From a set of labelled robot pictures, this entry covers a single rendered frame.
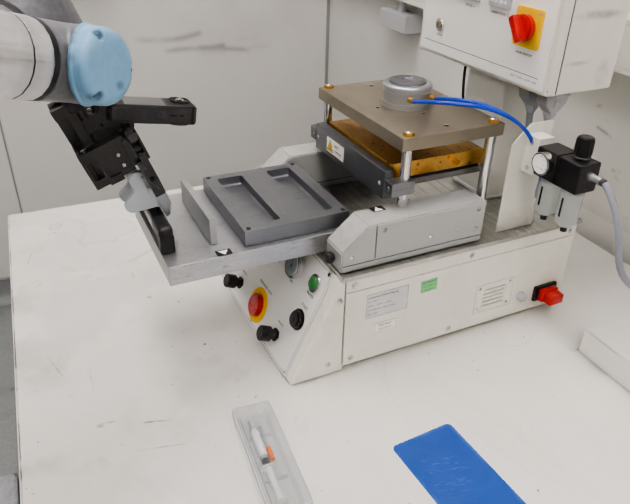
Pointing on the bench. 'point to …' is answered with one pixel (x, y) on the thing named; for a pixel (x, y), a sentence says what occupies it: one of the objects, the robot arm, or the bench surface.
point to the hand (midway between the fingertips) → (168, 205)
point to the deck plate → (357, 193)
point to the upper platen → (461, 155)
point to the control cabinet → (524, 73)
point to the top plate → (414, 112)
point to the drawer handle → (161, 229)
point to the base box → (431, 301)
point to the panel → (283, 303)
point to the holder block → (273, 203)
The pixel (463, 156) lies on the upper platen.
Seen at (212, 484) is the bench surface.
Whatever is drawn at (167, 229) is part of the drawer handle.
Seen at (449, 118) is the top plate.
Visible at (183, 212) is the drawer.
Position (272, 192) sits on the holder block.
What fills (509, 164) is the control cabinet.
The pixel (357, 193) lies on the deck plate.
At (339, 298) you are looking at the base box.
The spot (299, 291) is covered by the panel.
